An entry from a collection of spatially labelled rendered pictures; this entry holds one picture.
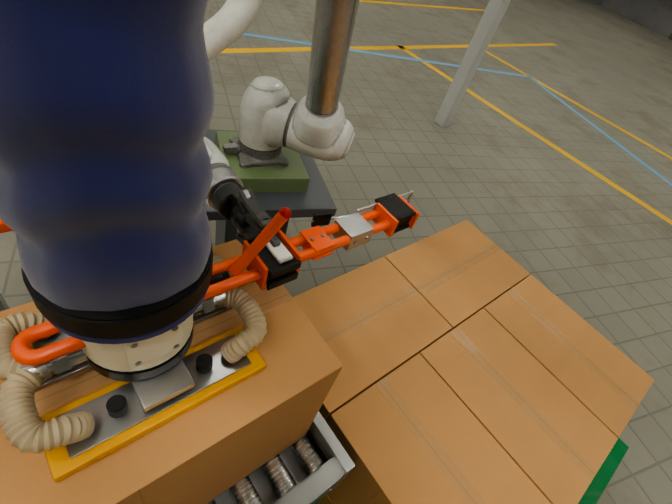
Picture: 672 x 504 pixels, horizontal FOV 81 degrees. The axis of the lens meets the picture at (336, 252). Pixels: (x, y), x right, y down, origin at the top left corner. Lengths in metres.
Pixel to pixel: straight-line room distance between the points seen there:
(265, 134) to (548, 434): 1.34
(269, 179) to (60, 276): 1.00
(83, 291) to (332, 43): 0.83
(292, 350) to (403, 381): 0.60
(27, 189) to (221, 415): 0.47
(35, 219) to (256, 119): 1.01
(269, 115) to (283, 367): 0.84
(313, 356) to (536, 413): 0.94
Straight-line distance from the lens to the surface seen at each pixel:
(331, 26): 1.08
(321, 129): 1.27
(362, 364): 1.31
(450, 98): 4.25
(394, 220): 0.92
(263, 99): 1.35
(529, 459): 1.46
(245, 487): 1.12
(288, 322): 0.84
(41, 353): 0.68
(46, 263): 0.50
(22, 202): 0.43
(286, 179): 1.42
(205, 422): 0.74
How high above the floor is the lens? 1.64
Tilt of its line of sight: 44 degrees down
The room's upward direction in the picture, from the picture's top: 20 degrees clockwise
